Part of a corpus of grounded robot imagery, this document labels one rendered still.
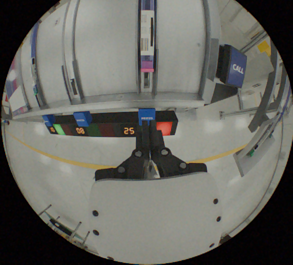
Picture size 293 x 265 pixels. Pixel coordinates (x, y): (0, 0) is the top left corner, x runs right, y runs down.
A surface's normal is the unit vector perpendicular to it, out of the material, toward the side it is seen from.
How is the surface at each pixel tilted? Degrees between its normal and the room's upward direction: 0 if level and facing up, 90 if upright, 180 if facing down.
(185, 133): 0
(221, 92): 90
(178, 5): 42
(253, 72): 90
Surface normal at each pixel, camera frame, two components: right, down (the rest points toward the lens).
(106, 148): 0.05, -0.07
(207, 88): 0.06, 0.61
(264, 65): -1.00, 0.07
